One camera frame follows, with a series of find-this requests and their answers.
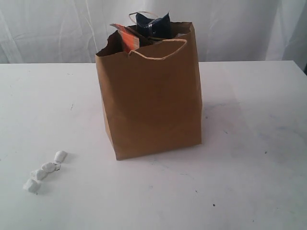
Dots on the brown paper bag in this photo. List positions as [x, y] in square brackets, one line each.
[152, 95]

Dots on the brown pouch orange label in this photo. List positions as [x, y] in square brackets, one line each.
[130, 38]

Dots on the white backdrop curtain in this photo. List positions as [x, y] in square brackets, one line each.
[64, 31]

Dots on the white marshmallow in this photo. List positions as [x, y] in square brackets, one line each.
[60, 156]
[38, 174]
[50, 167]
[31, 186]

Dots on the white marshmallow bottom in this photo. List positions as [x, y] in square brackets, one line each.
[31, 186]

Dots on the white marshmallow top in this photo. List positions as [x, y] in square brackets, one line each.
[60, 156]

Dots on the long pasta packet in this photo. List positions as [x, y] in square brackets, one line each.
[159, 28]

